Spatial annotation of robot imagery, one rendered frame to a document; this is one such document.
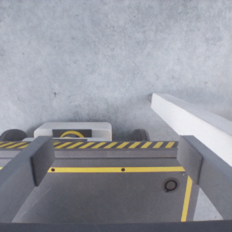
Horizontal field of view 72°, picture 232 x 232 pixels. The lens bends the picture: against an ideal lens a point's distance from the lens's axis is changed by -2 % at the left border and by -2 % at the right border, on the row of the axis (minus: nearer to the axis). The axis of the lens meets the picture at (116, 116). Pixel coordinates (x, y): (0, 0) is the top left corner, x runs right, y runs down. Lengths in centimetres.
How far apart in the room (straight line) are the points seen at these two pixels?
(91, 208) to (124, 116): 37
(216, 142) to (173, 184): 22
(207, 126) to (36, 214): 44
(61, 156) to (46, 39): 46
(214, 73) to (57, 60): 61
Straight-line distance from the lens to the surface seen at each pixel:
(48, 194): 46
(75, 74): 67
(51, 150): 16
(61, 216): 50
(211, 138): 26
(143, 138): 57
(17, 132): 70
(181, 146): 16
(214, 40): 76
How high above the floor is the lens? 65
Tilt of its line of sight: 75 degrees down
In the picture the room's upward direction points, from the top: 176 degrees clockwise
